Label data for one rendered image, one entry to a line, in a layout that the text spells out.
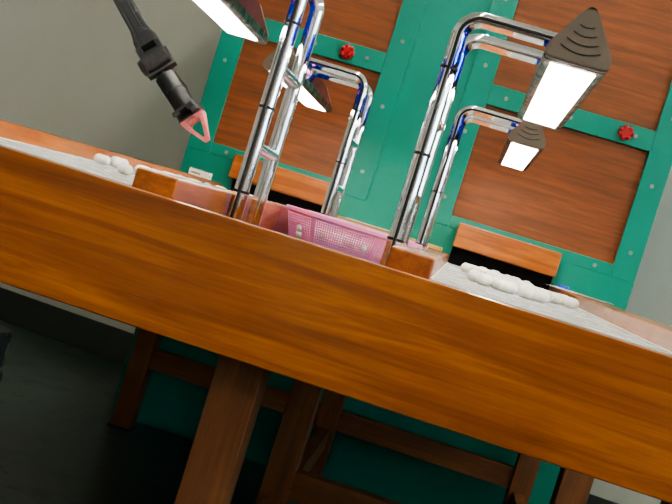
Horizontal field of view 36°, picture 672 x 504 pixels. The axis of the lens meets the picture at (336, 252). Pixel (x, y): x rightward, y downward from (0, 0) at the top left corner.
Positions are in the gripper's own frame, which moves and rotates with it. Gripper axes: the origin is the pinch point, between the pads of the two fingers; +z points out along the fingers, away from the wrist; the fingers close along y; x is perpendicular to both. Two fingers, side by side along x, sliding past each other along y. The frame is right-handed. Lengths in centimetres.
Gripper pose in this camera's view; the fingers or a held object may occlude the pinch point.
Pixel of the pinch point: (206, 138)
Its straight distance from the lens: 270.0
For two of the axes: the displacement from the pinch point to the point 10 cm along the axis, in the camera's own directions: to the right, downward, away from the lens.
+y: 1.3, 0.1, 9.9
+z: 5.4, 8.4, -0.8
